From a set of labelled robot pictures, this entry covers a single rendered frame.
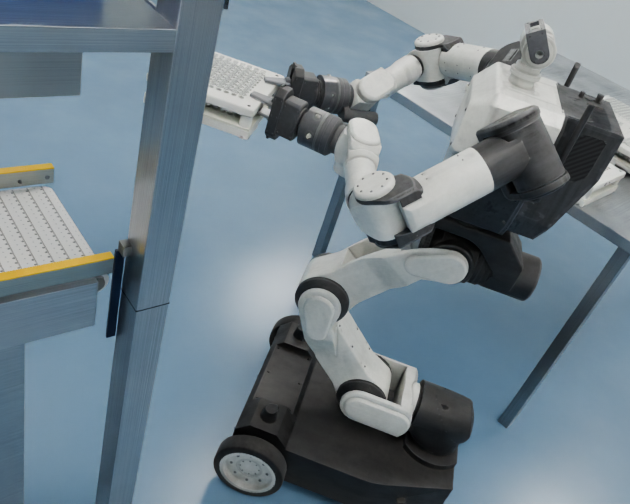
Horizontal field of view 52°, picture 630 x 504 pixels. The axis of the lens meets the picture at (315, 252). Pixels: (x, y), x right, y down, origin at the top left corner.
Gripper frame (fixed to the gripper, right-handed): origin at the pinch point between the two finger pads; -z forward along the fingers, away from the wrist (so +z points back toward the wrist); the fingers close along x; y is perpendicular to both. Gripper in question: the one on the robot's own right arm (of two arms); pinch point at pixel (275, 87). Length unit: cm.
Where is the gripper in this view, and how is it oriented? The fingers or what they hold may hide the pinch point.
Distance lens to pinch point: 156.1
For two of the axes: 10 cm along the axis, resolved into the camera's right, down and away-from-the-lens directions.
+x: -2.8, 7.7, 5.8
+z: 9.1, 0.3, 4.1
